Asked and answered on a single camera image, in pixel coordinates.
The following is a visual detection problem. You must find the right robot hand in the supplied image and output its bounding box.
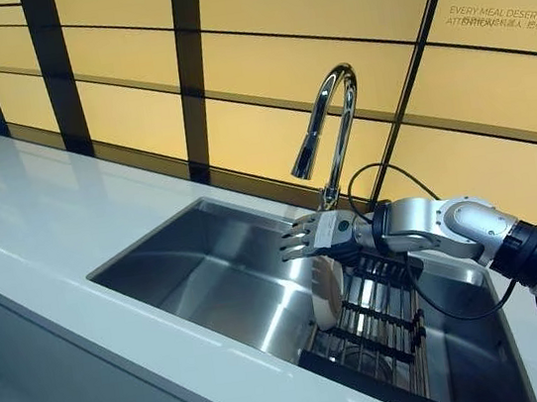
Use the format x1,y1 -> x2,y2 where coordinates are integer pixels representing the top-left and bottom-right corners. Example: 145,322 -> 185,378
272,202 -> 380,269

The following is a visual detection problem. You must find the cream ceramic plate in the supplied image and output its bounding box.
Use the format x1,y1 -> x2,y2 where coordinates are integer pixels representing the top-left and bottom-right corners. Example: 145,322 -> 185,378
302,252 -> 349,335

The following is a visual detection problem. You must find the chrome gooseneck faucet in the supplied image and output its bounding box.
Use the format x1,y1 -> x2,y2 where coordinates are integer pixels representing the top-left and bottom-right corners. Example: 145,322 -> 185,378
275,59 -> 377,217

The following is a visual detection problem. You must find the black roll-up drying rack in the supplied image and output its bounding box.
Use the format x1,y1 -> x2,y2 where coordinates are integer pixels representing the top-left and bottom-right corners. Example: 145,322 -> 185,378
282,238 -> 444,402

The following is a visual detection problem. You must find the stainless steel sink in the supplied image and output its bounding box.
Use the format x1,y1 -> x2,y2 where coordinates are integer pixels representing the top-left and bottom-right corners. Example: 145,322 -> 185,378
76,153 -> 536,402

